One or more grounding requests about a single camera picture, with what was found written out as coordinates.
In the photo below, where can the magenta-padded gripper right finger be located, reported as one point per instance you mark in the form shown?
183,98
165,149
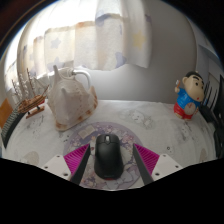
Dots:
147,160

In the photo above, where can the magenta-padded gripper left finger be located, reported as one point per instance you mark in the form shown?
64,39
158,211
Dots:
76,160

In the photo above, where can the black computer mouse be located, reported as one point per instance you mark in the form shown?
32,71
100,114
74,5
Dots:
107,156

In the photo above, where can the round printed mouse pad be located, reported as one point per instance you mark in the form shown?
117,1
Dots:
86,133

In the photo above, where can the white printed tablecloth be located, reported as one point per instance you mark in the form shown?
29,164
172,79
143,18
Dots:
156,133

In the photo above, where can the wooden model sailing ship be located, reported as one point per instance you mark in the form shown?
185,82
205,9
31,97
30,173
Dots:
31,103

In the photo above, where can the black keyboard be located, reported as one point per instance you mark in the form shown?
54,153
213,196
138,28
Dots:
10,126

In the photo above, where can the cartoon boy figurine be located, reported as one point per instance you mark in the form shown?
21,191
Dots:
188,96

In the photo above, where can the orange wooden chair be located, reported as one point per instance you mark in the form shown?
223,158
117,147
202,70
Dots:
4,111

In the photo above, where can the white star-print curtain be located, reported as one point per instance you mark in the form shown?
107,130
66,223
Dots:
93,40

